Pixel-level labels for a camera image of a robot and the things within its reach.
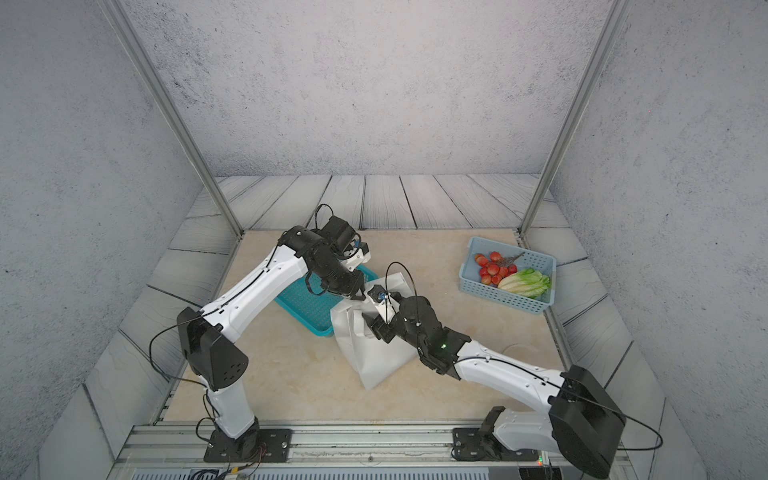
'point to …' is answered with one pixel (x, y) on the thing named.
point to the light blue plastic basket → (470, 280)
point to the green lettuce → (530, 282)
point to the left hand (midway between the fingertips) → (366, 296)
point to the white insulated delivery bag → (371, 359)
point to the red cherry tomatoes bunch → (495, 267)
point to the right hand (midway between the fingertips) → (374, 304)
